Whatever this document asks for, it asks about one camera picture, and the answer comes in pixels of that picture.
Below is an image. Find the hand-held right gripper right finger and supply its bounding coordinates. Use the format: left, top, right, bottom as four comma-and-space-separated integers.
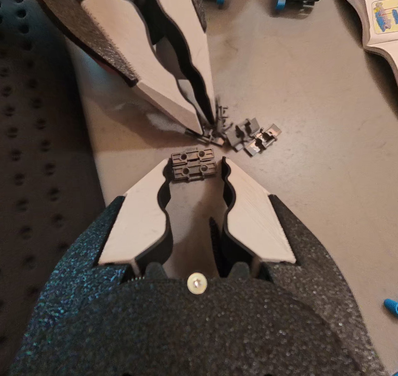
221, 156, 296, 277

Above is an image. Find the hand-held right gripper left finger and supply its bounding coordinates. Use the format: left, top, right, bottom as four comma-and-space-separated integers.
98, 159, 174, 276

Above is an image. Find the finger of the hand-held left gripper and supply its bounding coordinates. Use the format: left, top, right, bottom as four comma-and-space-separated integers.
144, 0, 218, 127
81, 0, 208, 135

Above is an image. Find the grey track link piece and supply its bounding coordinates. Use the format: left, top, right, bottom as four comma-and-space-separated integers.
171, 147, 217, 182

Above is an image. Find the grey track link chain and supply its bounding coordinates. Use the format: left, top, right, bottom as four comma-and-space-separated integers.
186, 95, 232, 148

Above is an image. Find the grey track link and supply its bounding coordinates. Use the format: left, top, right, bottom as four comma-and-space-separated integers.
226, 118, 261, 151
245, 123, 282, 157

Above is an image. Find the grey desk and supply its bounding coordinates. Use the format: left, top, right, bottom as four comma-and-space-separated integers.
67, 0, 398, 376

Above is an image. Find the blue ribbed block piece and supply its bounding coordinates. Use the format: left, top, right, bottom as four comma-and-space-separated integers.
383, 298, 398, 318

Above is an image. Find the instruction booklet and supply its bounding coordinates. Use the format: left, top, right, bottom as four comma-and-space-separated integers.
331, 0, 398, 85

